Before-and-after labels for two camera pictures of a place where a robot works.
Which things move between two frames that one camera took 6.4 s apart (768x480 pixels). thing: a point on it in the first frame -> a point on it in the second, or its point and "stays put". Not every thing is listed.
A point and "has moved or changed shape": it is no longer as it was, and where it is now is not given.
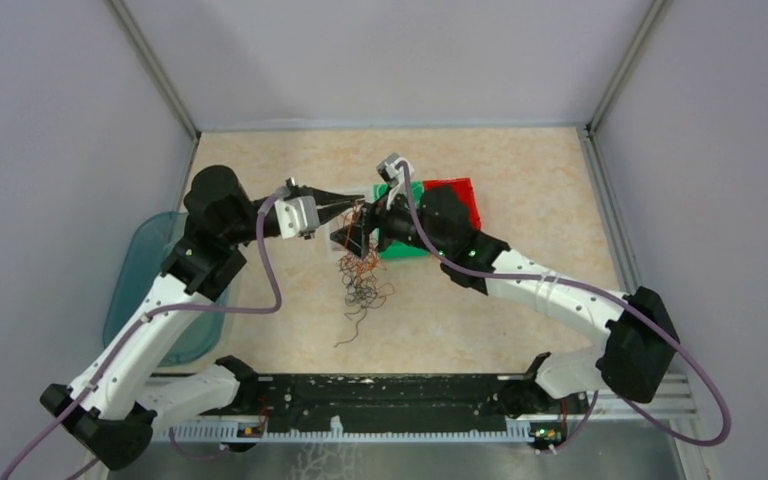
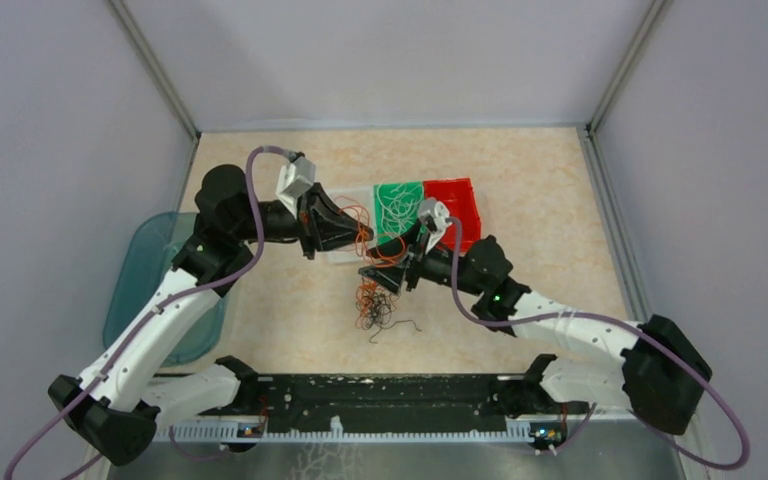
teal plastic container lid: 143,259 stays put
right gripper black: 376,216 -> 393,277
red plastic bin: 463,187 stays put
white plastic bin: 346,216 stays put
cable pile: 363,288 has moved or changed shape
